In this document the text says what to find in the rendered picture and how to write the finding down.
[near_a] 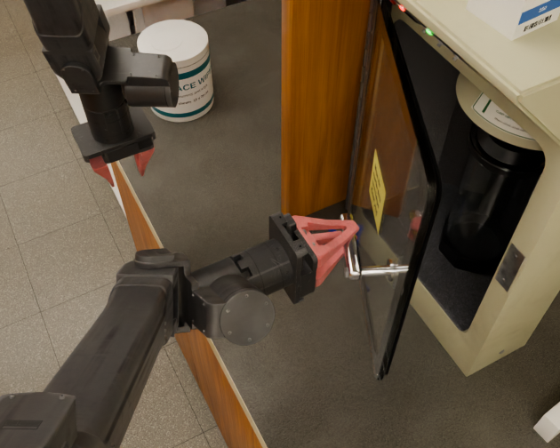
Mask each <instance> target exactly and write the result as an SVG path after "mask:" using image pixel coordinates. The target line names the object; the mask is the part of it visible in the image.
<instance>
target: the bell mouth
mask: <svg viewBox="0 0 560 448"><path fill-rule="evenodd" d="M456 94H457V98H458V101H459V103H460V106H461V107H462V109H463V110H464V112H465V113H466V114H467V116H468V117H469V118H470V119H471V120H472V121H473V122H474V123H475V124H476V125H478V126H479V127H480V128H482V129H483V130H484V131H486V132H488V133H489V134H491V135H492V136H494V137H496V138H497V139H500V140H503V141H505V142H507V143H509V144H512V145H515V146H518V147H521V148H528V149H533V150H539V151H543V149H542V148H541V146H540V144H539V143H538V142H537V141H536V140H535V139H534V138H533V137H532V136H531V135H530V134H529V133H527V132H526V131H525V130H524V129H523V128H522V127H521V126H520V125H518V124H517V123H516V122H515V121H514V120H513V119H512V118H511V117H509V116H508V115H507V114H506V113H505V112H504V111H503V110H502V109H501V108H499V107H498V106H497V105H496V104H495V103H494V102H493V101H492V100H490V99H489V98H488V97H487V96H486V95H485V94H484V93H483V92H481V91H480V90H479V89H478V88H477V87H476V86H475V85H474V84H472V83H471V82H470V81H469V80H468V79H467V78H466V77H465V76H464V75H462V74H461V73H460V74H459V76H458V79H457V82H456Z"/></svg>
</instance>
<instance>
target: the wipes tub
mask: <svg viewBox="0 0 560 448"><path fill-rule="evenodd" d="M137 46H138V50H139V52H144V53H156V54H165V55H168V56H169V57H171V58H172V62H175V63H176V65H177V69H178V73H179V98H178V103H177V106H176V108H158V107H151V109H152V111H153V112H154V113H155V114H156V115H157V116H159V117H160V118H162V119H164V120H167V121H171V122H188V121H192V120H195V119H197V118H199V117H201V116H203V115H204V114H206V113H207V112H208V111H209V110H210V109H211V107H212V104H213V86H212V68H211V59H210V50H209V43H208V35H207V33H206V31H205V30H204V29H203V28H202V27H201V26H199V25H198V24H196V23H194V22H192V21H188V20H164V21H160V22H157V23H155V24H153V25H151V26H149V27H147V28H146V29H144V30H143V31H142V32H141V33H140V35H139V37H138V41H137Z"/></svg>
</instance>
